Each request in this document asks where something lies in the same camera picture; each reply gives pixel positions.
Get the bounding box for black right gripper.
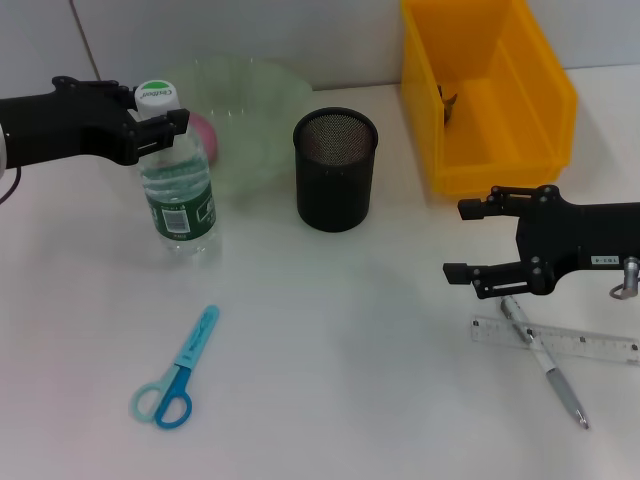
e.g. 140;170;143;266
441;184;640;301

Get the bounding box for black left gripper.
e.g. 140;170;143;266
0;75;192;174

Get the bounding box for pink peach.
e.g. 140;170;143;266
189;112;220;167

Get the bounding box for clear water bottle green label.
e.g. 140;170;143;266
133;79;225;258

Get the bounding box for translucent green plastic fruit plate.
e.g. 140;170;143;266
159;55;314;202

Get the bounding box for black mesh pen holder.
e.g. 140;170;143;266
292;107;380;234

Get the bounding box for clear plastic ruler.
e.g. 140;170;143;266
468;313;640;366

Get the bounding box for silver white pen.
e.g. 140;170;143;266
499;294;592;432

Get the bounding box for blue scissors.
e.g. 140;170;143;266
130;304;222;430

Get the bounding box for yellow plastic bin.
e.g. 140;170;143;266
399;0;580;197

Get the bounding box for left wrist cable with plug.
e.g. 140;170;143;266
0;166;24;205

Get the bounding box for wrist cable with plug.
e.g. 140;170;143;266
608;255;640;302
0;166;24;205

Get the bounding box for right wrist cable with plug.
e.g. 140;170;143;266
608;255;640;302

